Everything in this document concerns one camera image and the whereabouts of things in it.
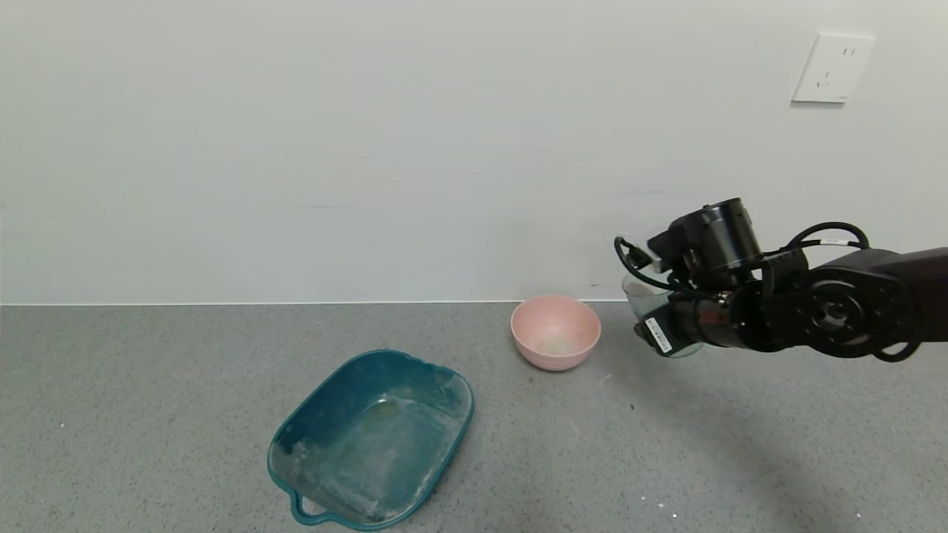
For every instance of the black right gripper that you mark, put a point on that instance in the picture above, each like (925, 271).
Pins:
(658, 334)

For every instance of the clear glass cup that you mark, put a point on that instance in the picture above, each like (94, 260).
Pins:
(644, 296)

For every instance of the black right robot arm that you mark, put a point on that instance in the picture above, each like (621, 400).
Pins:
(859, 307)

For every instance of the pink plastic bowl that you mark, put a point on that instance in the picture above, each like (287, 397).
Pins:
(555, 333)

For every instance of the teal plastic tray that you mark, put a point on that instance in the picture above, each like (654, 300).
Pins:
(370, 437)

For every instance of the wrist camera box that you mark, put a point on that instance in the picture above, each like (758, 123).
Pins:
(661, 248)

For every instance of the white wall socket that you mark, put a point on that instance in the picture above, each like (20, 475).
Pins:
(833, 68)

